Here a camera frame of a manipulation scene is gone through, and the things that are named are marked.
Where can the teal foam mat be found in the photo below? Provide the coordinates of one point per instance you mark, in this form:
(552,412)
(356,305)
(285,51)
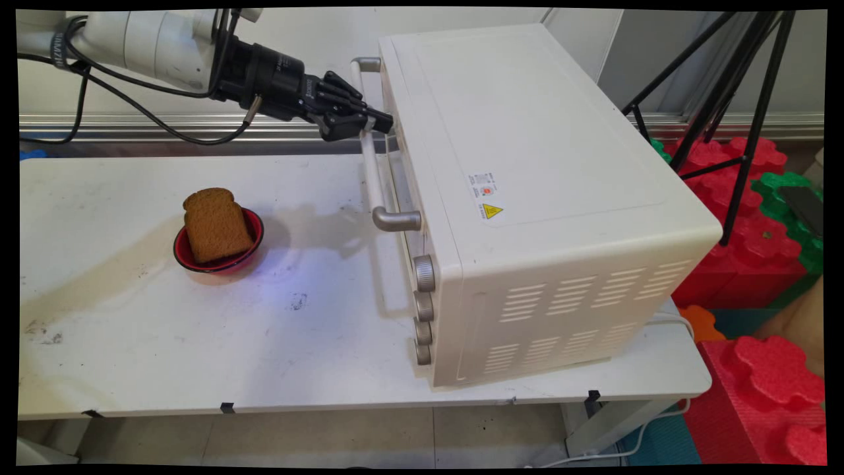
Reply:
(666,442)

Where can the red bowl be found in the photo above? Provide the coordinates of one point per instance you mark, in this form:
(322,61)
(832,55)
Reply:
(247,254)

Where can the white table leg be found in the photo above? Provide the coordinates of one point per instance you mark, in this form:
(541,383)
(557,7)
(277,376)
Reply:
(613,422)

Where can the orange foam block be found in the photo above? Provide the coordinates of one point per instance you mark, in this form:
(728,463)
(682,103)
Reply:
(700,323)

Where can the black tripod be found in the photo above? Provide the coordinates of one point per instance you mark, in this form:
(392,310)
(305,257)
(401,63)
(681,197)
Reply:
(758,99)

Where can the black flat phone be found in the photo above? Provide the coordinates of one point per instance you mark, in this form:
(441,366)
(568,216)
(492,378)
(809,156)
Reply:
(804,211)

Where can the green foam block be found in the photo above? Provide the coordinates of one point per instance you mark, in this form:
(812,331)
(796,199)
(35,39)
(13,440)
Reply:
(771,191)

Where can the yellow warning sticker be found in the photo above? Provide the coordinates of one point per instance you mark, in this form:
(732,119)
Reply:
(492,212)

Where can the brown bread slice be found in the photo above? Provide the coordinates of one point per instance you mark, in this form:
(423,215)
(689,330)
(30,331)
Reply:
(214,224)

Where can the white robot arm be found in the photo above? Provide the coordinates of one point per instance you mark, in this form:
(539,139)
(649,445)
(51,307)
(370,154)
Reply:
(145,43)

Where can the white toaster oven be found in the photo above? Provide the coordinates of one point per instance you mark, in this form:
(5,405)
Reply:
(547,165)

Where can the grey oven knob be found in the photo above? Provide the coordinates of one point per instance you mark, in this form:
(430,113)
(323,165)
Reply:
(424,305)
(424,272)
(423,332)
(422,353)

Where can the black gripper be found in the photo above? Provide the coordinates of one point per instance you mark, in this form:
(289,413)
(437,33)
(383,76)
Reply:
(280,82)

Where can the aluminium wall rail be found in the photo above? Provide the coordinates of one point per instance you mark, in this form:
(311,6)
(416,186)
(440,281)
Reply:
(165,122)

